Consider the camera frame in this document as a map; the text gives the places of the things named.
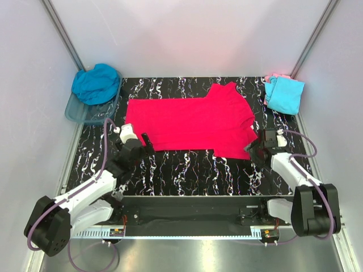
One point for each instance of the blue crumpled t shirt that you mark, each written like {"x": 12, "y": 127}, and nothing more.
{"x": 96, "y": 86}

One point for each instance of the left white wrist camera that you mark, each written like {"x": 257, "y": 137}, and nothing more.
{"x": 125, "y": 133}

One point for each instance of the left aluminium corner post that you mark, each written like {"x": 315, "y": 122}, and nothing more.
{"x": 61, "y": 30}

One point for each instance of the white slotted cable duct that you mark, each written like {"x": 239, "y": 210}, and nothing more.
{"x": 100, "y": 233}

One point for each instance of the right aluminium corner post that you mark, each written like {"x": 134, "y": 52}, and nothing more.
{"x": 317, "y": 31}

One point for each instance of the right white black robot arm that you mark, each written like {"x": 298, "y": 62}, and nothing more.
{"x": 314, "y": 209}

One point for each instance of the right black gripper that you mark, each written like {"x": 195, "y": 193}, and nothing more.
{"x": 251, "y": 148}

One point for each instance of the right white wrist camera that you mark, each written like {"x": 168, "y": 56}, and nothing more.
{"x": 281, "y": 140}

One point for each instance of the red t shirt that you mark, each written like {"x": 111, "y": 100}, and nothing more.
{"x": 221, "y": 121}

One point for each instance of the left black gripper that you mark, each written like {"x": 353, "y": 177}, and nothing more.
{"x": 148, "y": 145}

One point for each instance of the folded light blue t shirt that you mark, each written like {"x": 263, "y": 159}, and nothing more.
{"x": 286, "y": 96}

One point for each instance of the aluminium corner post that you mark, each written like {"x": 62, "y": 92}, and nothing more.
{"x": 61, "y": 30}
{"x": 317, "y": 31}

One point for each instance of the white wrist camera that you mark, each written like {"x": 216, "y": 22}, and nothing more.
{"x": 281, "y": 140}
{"x": 125, "y": 133}

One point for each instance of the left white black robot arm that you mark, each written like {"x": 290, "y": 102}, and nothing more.
{"x": 54, "y": 221}

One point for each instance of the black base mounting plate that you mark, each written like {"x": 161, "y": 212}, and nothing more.
{"x": 171, "y": 217}

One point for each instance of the clear teal plastic bin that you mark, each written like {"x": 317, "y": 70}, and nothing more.
{"x": 80, "y": 113}

